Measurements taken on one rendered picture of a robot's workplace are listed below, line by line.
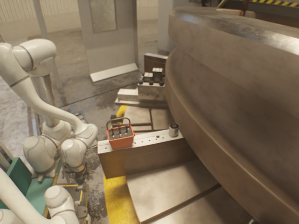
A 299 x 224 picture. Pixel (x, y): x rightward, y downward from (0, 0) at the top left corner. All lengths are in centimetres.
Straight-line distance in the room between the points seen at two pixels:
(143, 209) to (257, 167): 92
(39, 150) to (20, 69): 52
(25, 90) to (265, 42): 103
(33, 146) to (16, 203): 56
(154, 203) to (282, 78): 125
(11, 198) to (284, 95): 101
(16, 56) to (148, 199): 134
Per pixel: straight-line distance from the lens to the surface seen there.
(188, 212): 151
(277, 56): 74
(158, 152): 147
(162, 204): 150
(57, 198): 79
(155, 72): 225
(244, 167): 101
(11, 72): 87
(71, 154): 96
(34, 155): 118
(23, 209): 68
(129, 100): 248
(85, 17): 392
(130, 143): 132
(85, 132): 103
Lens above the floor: 169
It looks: 36 degrees down
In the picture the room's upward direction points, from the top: straight up
